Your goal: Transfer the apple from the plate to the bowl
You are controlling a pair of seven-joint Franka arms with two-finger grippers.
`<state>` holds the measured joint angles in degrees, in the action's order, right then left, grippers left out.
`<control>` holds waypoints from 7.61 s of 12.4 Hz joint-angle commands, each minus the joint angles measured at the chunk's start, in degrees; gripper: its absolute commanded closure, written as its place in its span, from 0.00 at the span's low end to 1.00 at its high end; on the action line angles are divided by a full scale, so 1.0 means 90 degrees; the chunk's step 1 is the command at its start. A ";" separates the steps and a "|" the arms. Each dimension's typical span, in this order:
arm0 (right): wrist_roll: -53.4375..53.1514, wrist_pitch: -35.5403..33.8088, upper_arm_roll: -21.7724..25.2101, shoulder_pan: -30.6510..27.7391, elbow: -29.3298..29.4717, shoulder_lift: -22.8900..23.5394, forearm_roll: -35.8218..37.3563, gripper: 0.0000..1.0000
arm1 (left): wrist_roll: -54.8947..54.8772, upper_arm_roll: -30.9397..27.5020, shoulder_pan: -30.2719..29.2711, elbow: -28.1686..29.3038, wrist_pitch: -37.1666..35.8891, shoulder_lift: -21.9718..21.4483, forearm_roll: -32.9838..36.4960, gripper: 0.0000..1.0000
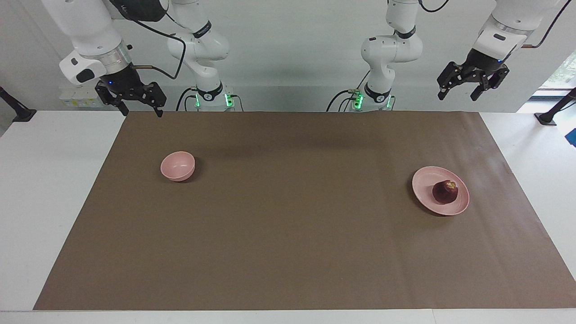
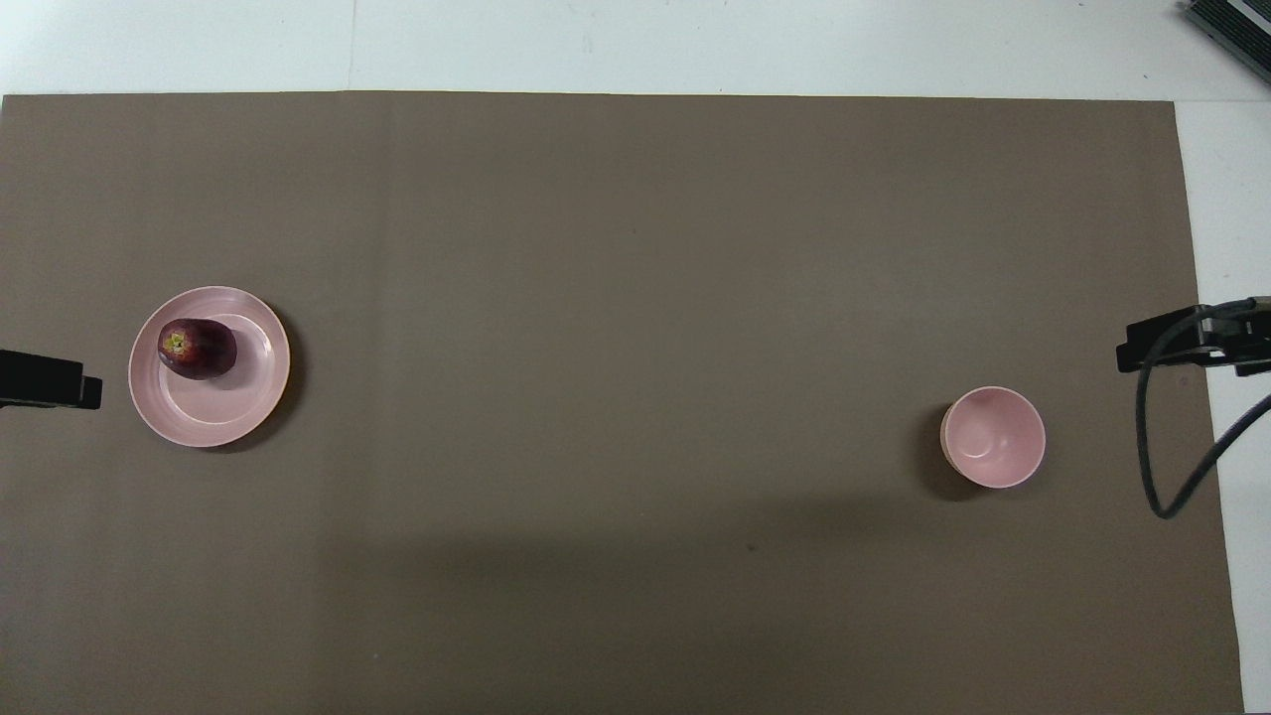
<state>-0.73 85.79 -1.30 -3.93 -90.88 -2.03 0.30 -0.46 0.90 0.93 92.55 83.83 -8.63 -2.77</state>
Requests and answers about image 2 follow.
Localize pink plate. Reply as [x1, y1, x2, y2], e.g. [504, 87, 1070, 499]
[128, 286, 292, 448]

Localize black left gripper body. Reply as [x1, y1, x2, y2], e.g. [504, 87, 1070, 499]
[0, 350, 84, 407]

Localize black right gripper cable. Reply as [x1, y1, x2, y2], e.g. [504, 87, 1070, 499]
[1138, 298, 1271, 520]

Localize grey ribbed device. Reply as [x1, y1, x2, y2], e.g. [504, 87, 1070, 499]
[1180, 0, 1271, 59]

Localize brown table mat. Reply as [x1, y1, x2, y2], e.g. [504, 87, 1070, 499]
[0, 91, 1247, 715]

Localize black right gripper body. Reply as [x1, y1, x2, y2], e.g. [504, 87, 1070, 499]
[1197, 296, 1271, 377]

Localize dark red apple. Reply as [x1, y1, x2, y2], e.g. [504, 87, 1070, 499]
[158, 318, 239, 381]

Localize pink bowl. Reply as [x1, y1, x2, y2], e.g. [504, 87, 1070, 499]
[939, 386, 1047, 490]

